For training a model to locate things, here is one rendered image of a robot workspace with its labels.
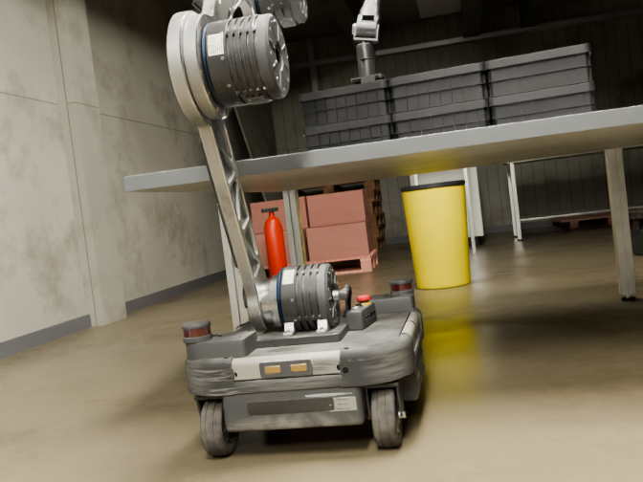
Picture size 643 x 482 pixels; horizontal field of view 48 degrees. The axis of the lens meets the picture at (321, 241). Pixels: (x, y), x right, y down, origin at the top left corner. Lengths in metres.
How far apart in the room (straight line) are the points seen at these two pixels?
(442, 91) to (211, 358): 1.10
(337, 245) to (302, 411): 4.36
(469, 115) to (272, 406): 1.10
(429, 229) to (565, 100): 2.18
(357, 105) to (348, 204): 3.97
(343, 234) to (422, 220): 1.72
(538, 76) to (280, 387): 1.20
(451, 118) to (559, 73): 0.33
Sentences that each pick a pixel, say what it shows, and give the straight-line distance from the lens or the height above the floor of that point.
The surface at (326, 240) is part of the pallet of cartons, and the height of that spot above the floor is 0.29.
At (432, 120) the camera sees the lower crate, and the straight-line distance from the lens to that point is 2.27.
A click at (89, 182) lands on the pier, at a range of 4.70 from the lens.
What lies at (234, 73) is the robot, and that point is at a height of 0.84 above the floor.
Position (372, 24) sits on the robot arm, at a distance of 2.42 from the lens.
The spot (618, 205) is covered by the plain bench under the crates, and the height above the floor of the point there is 0.42.
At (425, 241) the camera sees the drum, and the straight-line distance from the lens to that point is 4.30.
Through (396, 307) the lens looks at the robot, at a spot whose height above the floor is 0.25.
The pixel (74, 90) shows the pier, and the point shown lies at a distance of 4.74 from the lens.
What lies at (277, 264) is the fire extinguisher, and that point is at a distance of 5.44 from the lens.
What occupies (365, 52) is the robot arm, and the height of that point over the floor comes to 1.04.
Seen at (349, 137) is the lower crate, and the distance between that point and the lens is 2.32.
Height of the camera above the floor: 0.55
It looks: 2 degrees down
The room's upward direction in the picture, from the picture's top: 7 degrees counter-clockwise
